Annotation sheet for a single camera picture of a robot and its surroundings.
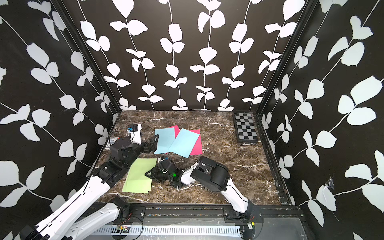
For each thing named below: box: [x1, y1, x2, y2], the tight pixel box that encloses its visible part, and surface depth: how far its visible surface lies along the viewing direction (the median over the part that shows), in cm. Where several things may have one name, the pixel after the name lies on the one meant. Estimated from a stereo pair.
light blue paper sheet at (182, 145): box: [158, 127, 200, 159], surface depth 104 cm
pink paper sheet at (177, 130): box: [168, 124, 181, 139], surface depth 113 cm
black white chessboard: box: [234, 112, 259, 144], surface depth 109 cm
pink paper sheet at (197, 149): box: [189, 129, 203, 156], surface depth 103 cm
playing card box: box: [105, 137, 119, 151], surface depth 103 cm
